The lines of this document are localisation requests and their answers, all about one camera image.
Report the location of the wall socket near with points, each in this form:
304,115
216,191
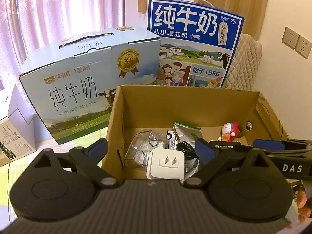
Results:
290,38

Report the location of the pink curtain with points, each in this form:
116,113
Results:
27,25

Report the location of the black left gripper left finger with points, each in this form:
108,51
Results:
87,159

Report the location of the clear bag of hooks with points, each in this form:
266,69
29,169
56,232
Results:
142,143

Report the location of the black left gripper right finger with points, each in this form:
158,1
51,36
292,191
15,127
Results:
211,162

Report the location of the black Flyco shaver box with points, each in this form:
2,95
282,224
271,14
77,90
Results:
221,145

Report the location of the wall socket far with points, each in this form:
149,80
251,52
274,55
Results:
303,47

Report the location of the white printed box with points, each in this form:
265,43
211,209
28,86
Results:
17,127

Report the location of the dark blue milk carton box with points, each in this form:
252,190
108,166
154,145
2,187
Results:
198,42

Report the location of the white power adapter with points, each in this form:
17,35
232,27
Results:
165,164

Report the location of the brown cardboard box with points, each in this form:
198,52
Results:
143,107

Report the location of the small white toy car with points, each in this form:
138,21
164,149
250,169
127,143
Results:
172,140

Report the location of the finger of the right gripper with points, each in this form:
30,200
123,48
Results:
249,151
288,144

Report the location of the light blue milk carton box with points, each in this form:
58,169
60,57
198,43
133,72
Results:
72,84

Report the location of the red white toy figure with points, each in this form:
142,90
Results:
229,132

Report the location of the wall socket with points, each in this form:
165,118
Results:
290,38
303,47

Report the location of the silver green foil pouch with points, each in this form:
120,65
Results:
187,133

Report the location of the person's hand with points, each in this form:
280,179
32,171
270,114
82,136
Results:
303,200

